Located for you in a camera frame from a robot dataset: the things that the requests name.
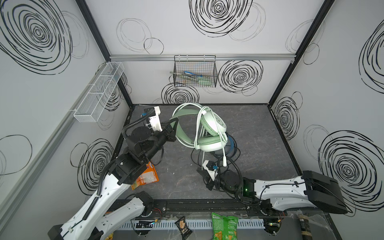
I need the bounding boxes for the small dark snack packet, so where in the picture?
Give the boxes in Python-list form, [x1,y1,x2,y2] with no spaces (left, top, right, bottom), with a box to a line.
[175,216,193,240]

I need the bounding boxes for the green chips bag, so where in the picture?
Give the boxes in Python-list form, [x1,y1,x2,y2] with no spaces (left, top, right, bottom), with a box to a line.
[212,213,239,240]

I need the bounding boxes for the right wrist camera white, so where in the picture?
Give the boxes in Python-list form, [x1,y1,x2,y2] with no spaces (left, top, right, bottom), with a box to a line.
[202,160,218,181]

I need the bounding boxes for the aluminium wall rail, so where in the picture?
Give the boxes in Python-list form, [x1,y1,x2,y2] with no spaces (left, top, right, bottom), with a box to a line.
[110,54,296,62]

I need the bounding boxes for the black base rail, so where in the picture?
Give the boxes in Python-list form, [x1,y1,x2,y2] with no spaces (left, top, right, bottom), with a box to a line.
[107,199,299,220]

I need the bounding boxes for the mint green headphones with cable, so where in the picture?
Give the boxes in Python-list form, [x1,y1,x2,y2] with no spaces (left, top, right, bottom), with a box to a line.
[171,103,228,155]

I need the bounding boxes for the black headphones with cable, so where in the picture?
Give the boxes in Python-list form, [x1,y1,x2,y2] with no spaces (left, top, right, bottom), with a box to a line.
[190,133,241,170]

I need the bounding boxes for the green blue items in basket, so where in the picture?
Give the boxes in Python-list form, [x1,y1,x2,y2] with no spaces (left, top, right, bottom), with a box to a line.
[170,71,215,87]

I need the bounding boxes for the orange snack bag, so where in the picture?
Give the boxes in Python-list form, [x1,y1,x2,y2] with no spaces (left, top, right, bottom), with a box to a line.
[131,162,159,190]

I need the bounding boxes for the black wire wall basket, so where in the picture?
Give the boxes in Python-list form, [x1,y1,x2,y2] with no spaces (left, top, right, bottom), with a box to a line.
[172,60,218,88]

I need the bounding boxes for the white mesh wall shelf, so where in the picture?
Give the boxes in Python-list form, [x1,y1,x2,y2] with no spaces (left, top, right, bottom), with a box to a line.
[74,62,124,123]

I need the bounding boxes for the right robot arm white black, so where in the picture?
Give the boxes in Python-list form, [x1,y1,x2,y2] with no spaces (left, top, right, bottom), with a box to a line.
[197,167,349,215]

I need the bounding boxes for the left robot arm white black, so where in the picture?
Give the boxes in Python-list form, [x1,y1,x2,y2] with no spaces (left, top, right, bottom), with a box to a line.
[48,116,179,240]

